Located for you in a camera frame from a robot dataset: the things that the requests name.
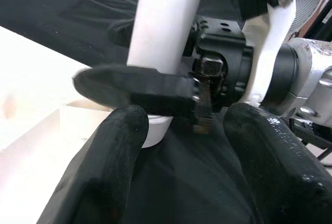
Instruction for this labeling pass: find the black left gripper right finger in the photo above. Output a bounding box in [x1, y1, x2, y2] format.
[223, 103, 332, 224]

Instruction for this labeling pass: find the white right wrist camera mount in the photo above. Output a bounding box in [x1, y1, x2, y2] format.
[225, 0, 308, 107]

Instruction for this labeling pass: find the cream plastic children table top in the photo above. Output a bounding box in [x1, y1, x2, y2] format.
[0, 25, 170, 224]

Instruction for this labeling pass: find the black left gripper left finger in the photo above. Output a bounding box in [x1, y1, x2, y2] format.
[36, 104, 150, 224]

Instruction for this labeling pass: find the white plastic table leg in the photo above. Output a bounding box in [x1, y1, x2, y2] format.
[126, 0, 205, 76]

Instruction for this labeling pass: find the black tablecloth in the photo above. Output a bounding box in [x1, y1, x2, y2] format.
[0, 0, 332, 224]

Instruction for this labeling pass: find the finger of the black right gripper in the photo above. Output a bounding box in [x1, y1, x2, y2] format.
[109, 19, 136, 49]
[72, 64, 200, 121]

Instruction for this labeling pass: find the white standing fan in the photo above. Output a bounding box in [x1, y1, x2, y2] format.
[285, 0, 328, 37]

